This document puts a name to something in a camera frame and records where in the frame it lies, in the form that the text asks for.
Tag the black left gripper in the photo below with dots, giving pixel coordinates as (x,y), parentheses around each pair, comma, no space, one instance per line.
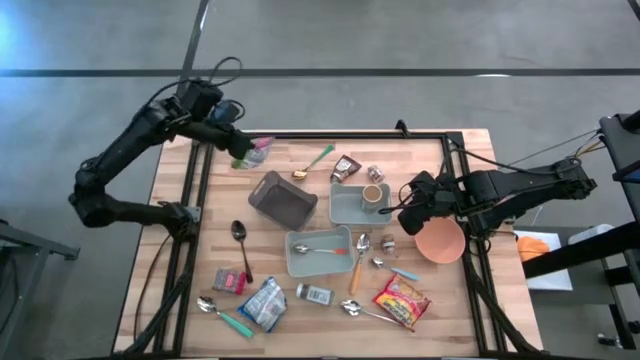
(210,134)

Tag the black aluminium table frame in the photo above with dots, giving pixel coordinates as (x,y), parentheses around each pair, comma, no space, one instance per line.
(350,135)

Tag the bagel sesame seasoning jar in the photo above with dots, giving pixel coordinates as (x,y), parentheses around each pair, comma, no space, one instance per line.
(316,295)

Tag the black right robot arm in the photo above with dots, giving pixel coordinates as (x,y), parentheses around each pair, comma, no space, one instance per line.
(525,187)

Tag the brown sauce packet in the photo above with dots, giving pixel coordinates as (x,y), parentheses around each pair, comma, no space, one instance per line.
(345,169)

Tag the all-metal spoon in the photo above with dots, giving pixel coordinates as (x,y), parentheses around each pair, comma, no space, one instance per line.
(351,307)

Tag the red yellow ramen packet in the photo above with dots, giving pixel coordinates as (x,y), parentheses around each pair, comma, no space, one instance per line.
(401,301)

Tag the red snack packet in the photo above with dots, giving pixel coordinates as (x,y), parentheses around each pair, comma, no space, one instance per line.
(229,281)

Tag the orange cloth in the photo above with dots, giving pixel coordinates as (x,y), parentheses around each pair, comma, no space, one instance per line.
(532,248)

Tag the small glass spice jar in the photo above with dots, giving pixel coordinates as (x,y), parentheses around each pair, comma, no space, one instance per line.
(388,245)
(376,174)

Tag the beige cup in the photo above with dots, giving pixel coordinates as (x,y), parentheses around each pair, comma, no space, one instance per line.
(372,195)

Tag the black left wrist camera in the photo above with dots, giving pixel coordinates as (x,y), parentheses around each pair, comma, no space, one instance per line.
(225,112)

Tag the blue white snack bag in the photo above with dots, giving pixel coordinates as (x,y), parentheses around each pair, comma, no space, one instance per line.
(263,304)

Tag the dark grey plastic bin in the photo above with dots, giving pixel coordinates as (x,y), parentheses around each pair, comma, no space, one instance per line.
(285,205)

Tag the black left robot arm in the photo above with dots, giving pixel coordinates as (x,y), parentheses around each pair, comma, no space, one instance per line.
(125,145)

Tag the black spoon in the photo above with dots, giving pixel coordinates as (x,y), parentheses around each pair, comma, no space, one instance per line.
(238,231)

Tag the clear colourful candy packet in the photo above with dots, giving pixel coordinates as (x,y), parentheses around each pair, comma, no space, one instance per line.
(260,152)

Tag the grey metal stand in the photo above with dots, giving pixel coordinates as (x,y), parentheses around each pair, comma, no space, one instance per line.
(30,240)

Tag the light grey plastic bin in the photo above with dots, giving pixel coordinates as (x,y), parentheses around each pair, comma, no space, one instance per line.
(347,207)
(320,265)

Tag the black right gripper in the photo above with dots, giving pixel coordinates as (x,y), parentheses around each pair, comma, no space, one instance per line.
(445,195)

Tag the grey box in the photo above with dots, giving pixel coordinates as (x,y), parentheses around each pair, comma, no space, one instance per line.
(590,232)

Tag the black cart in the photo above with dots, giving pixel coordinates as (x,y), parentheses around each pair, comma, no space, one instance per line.
(625,150)

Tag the white paper sheet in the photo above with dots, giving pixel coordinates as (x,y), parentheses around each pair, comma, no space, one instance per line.
(555,280)

